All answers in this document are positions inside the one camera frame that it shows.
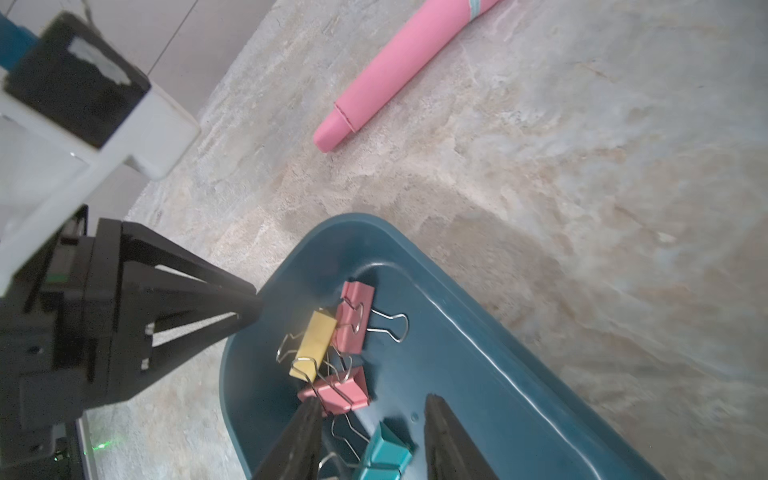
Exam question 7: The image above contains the small pink binder clip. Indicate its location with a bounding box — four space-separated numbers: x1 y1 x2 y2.
331 281 410 355
297 361 371 417

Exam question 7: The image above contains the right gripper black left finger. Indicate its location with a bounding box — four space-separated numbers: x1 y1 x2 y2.
251 397 323 480

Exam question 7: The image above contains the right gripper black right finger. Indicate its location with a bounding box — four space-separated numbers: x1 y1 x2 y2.
424 394 498 480

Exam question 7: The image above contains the small yellow binder clip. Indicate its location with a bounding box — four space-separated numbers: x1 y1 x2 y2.
275 310 337 383

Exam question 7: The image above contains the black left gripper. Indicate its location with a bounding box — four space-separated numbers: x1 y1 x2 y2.
1 208 263 470

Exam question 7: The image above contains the teal plastic storage box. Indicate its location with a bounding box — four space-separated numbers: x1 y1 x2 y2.
219 213 658 479

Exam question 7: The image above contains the pink toy microphone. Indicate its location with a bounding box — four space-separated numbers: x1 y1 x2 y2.
313 0 498 153

